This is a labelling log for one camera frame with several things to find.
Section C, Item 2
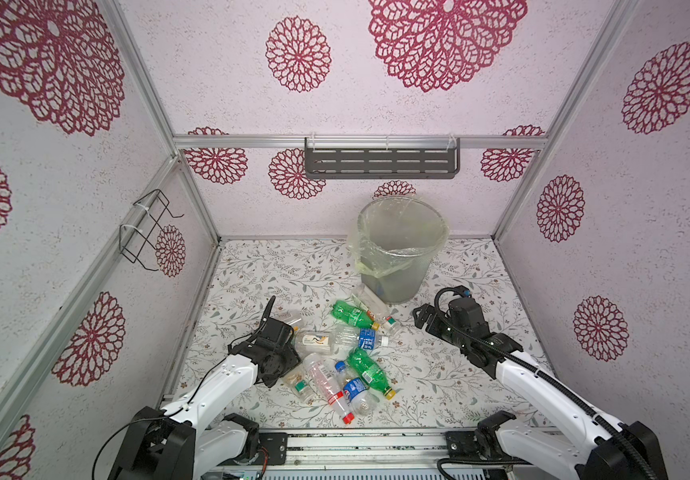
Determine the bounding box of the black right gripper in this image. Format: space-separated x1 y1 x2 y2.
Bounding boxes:
412 303 468 353

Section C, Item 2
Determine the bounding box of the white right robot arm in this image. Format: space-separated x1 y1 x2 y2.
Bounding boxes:
412 289 668 479

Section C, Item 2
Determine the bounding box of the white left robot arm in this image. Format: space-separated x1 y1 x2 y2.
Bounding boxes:
108 316 301 479

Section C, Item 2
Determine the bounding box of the silver mesh waste bin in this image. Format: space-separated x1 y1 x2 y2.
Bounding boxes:
348 196 449 304

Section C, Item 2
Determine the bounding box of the green plastic bin liner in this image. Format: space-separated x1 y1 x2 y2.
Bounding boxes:
347 196 450 278

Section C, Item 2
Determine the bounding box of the clear bottle green cap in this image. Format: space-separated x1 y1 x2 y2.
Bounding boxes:
282 366 313 401

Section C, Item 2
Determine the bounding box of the clear bottle white yellow label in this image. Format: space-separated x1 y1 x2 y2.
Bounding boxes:
294 330 334 358

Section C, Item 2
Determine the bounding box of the clear bottle red cap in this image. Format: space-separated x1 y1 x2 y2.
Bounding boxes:
302 353 355 425

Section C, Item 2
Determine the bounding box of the green bottle yellow cap upper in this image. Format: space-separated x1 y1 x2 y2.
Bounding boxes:
331 300 379 330

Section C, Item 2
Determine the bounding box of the green bottle yellow cap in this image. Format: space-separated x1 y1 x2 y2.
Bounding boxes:
331 300 379 330
346 348 396 400

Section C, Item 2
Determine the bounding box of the crushed Pocari bottle blue label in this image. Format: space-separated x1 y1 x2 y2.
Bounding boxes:
333 324 390 353

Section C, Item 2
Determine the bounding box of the green bottle yellow cap lower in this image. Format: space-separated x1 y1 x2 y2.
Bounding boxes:
346 348 396 400

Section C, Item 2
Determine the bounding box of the clear bottle blue label blue cap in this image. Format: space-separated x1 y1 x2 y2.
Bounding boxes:
335 360 377 416

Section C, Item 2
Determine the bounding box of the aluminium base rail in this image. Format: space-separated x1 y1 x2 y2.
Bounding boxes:
259 428 477 477

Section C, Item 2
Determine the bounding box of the black wire wall rack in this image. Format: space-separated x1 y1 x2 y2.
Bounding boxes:
117 189 186 277

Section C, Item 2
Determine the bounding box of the dark grey wall shelf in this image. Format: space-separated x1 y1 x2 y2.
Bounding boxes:
303 138 461 180

